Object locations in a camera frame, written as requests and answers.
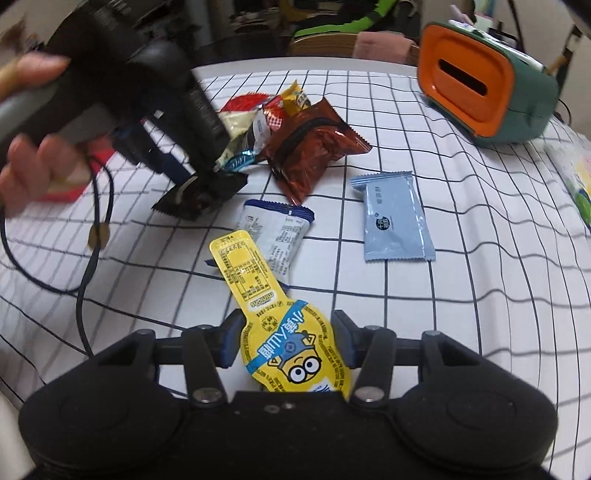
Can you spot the small white cyan snack packet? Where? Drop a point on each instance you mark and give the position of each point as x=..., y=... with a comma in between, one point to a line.
x=258, y=136

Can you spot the large red snack bag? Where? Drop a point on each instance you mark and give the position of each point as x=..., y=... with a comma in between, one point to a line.
x=247, y=99

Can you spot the pink cloth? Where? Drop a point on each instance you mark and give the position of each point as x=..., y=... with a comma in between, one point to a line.
x=383, y=46

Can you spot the person's left hand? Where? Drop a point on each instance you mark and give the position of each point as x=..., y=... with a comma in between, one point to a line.
x=41, y=170

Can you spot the light blue snack packet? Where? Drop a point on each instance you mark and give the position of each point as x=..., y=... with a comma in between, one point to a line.
x=392, y=221

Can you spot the pale plastic packet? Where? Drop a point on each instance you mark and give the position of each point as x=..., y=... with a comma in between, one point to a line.
x=575, y=175

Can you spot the white checked tablecloth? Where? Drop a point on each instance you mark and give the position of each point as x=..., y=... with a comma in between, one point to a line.
x=461, y=286

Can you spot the green black jacket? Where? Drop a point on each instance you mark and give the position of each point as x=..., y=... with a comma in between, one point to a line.
x=351, y=21

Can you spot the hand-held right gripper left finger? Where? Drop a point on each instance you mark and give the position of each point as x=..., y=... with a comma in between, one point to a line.
x=227, y=344

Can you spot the wooden chair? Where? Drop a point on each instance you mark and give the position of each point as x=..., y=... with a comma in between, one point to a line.
x=323, y=46

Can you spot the brown foil snack packet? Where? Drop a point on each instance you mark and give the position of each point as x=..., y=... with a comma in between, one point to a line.
x=314, y=143

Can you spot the yellow cartoon jelly packet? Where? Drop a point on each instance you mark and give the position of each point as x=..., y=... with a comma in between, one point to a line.
x=277, y=332

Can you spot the orange green tissue box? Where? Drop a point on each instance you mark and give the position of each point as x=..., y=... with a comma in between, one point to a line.
x=503, y=92

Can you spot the small yellow snack packet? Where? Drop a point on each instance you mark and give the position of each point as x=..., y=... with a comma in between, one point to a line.
x=295, y=98

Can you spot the white cardboard box red rim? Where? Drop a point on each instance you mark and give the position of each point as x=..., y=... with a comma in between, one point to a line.
x=60, y=196

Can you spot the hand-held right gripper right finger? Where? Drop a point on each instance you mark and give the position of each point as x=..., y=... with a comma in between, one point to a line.
x=344, y=339

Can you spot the black snack packet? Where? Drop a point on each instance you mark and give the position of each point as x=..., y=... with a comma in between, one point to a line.
x=217, y=189

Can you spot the cream snack packet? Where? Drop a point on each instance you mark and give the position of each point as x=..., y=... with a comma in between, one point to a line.
x=238, y=123

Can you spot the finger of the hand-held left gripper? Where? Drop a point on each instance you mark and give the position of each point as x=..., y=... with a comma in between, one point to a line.
x=138, y=150
x=173, y=147

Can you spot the white snack packet blue ends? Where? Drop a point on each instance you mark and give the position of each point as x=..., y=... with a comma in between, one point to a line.
x=277, y=230

